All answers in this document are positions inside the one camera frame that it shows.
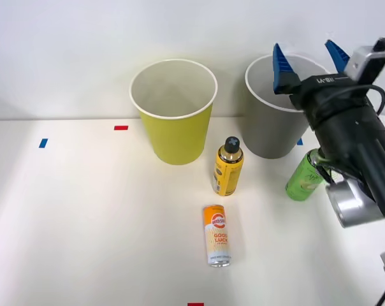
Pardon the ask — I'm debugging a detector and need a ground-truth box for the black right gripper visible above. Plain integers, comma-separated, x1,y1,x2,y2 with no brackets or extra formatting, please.
272,40,372,126

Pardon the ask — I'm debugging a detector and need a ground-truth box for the yellow-green plastic waste bin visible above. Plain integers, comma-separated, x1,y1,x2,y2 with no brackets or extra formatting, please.
129,58,219,166

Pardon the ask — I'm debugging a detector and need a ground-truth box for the grey plastic waste bin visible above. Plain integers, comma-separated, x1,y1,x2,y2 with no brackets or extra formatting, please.
244,54,332,159

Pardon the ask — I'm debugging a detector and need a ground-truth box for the yellow bottle with black cap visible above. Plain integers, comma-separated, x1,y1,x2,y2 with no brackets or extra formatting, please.
212,136,245,197

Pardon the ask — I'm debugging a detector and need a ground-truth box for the green drink can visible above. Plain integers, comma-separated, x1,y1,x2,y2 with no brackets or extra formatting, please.
285,148,326,202

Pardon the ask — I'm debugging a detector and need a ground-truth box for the orange and white drink can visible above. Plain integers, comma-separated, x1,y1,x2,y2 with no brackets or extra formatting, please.
202,204,233,268

